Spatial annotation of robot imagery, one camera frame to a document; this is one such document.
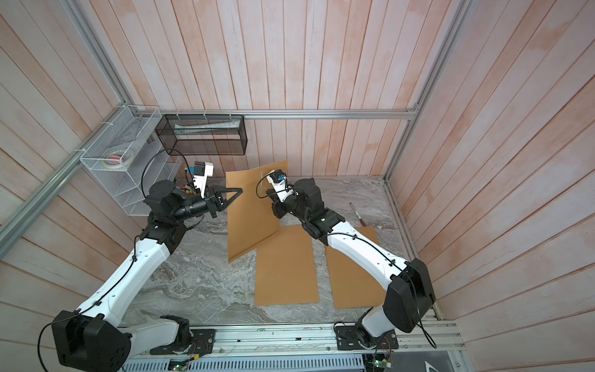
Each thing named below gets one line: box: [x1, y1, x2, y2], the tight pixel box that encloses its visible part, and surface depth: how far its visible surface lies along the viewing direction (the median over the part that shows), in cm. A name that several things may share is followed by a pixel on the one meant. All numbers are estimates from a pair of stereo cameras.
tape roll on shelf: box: [102, 149, 129, 169], surface depth 75 cm
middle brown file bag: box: [254, 224, 320, 307], surface depth 90 cm
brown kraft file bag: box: [225, 159, 289, 264], surface depth 69 cm
